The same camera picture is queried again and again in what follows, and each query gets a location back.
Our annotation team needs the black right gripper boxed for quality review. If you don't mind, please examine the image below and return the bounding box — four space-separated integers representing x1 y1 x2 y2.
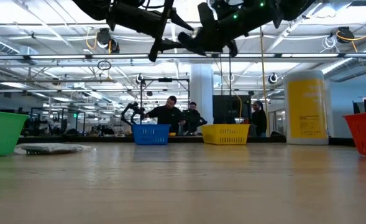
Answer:
177 0 285 58

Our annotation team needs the person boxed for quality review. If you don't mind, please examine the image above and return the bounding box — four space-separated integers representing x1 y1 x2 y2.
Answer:
250 100 268 138
144 95 186 135
182 101 208 136

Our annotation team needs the black hanging cable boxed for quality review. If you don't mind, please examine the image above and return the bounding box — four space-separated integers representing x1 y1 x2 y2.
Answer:
227 55 233 97
219 52 224 97

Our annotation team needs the yellow plastic basket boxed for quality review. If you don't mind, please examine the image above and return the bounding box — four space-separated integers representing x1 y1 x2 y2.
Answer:
201 123 251 146

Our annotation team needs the green plastic basket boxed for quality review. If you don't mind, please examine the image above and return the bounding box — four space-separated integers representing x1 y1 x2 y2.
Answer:
0 110 30 158

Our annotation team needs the large dark screen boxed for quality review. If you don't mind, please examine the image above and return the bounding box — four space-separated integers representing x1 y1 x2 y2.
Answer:
212 95 252 125

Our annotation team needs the white wipes canister yellow label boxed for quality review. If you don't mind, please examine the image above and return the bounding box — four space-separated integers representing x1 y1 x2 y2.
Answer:
283 69 330 146

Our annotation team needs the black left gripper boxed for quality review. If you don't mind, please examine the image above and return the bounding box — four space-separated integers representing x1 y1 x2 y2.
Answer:
106 0 195 62

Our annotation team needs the red plastic basket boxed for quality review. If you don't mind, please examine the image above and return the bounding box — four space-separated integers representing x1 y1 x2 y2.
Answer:
342 110 366 159

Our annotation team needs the black background frame rig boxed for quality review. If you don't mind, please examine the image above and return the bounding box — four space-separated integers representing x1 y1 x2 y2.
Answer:
139 77 191 125

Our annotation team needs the white building column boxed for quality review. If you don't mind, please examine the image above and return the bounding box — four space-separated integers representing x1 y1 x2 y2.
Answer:
190 64 214 125

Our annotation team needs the blue plastic basket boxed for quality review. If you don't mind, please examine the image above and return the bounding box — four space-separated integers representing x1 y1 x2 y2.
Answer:
131 123 172 146

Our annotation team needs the black hairbrush in clear bag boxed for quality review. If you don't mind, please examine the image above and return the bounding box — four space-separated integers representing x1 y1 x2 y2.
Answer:
14 142 92 156

